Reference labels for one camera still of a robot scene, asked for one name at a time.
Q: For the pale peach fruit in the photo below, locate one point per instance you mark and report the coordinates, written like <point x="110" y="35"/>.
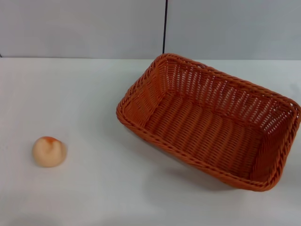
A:
<point x="48" y="153"/>

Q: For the orange woven plastic basket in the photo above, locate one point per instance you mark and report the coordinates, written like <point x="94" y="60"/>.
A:
<point x="200" y="131"/>

